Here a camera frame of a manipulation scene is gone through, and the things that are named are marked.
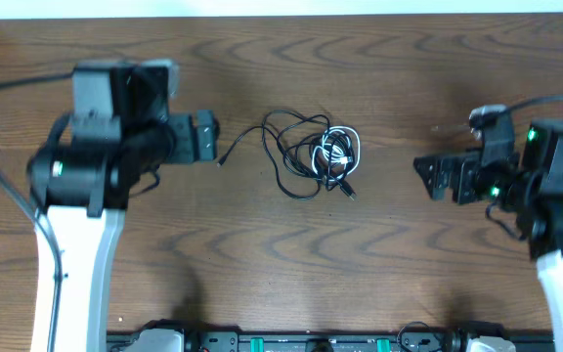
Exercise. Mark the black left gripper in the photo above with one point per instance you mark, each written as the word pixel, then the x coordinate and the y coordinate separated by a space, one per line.
pixel 204 135

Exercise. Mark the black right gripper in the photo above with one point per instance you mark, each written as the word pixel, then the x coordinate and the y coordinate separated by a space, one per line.
pixel 464 178

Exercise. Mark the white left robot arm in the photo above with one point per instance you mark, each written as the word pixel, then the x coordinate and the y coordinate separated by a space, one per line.
pixel 82 178

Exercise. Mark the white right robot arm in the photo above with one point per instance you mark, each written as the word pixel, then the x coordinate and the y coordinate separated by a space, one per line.
pixel 529 185

